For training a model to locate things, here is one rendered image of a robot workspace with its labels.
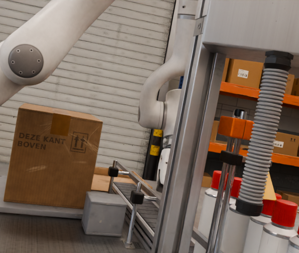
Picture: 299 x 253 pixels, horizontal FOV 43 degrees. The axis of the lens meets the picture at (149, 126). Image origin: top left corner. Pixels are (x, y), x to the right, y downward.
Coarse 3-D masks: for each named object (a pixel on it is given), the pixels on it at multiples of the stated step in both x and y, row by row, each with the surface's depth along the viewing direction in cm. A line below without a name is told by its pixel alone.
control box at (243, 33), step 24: (216, 0) 52; (240, 0) 51; (264, 0) 50; (288, 0) 49; (216, 24) 52; (240, 24) 51; (264, 24) 50; (288, 24) 49; (216, 48) 53; (240, 48) 51; (264, 48) 50; (288, 48) 49
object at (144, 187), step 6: (120, 162) 143; (126, 168) 133; (132, 174) 123; (138, 180) 116; (144, 186) 109; (150, 192) 104; (192, 234) 76; (198, 234) 74; (198, 240) 73; (204, 240) 71; (204, 246) 71; (222, 252) 66
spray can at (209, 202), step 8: (216, 176) 76; (216, 184) 75; (208, 192) 76; (216, 192) 75; (224, 192) 76; (208, 200) 75; (208, 208) 75; (200, 216) 77; (208, 216) 75; (200, 224) 76; (208, 224) 75; (208, 232) 75; (200, 248) 76
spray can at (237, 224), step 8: (240, 184) 67; (232, 208) 66; (232, 216) 66; (240, 216) 65; (248, 216) 65; (232, 224) 66; (240, 224) 65; (248, 224) 65; (224, 232) 68; (232, 232) 66; (240, 232) 65; (224, 240) 67; (232, 240) 65; (240, 240) 65; (224, 248) 67; (232, 248) 65; (240, 248) 65
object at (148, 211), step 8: (120, 184) 143; (128, 184) 146; (128, 192) 133; (128, 200) 123; (144, 200) 126; (144, 208) 116; (152, 208) 118; (144, 216) 108; (152, 216) 109; (152, 224) 102; (192, 248) 89
